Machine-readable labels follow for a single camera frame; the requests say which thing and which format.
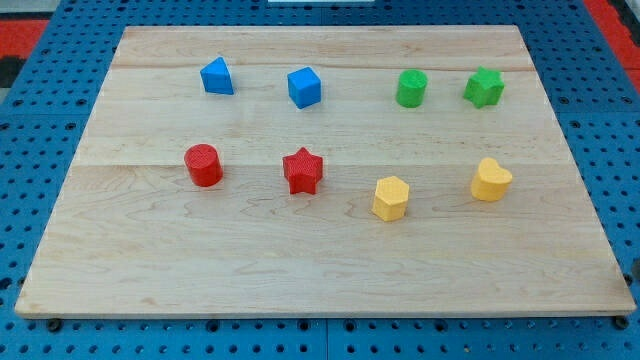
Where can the yellow hexagon block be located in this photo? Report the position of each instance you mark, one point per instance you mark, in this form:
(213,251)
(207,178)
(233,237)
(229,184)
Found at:
(390,198)

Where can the red star block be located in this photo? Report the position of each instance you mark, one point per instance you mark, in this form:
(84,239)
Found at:
(303,171)

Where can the wooden board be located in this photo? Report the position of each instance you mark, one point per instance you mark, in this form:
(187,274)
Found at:
(131,236)

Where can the blue cube block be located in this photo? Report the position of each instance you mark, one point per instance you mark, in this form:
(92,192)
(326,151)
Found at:
(304,87)

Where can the red cylinder block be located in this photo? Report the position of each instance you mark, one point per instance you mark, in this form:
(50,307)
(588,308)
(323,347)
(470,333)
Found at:
(203,165)

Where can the green cylinder block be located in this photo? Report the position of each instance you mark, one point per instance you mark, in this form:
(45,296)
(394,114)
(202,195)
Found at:
(411,88)

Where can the blue triangular prism block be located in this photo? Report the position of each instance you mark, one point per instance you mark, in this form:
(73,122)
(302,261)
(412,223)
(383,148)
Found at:
(216,77)

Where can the yellow heart block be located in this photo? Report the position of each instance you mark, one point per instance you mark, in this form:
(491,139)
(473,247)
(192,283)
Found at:
(490,181)

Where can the green star block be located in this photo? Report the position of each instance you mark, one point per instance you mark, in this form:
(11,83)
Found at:
(484,87)

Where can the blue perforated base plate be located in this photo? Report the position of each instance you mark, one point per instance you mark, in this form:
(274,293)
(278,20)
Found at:
(43,116)

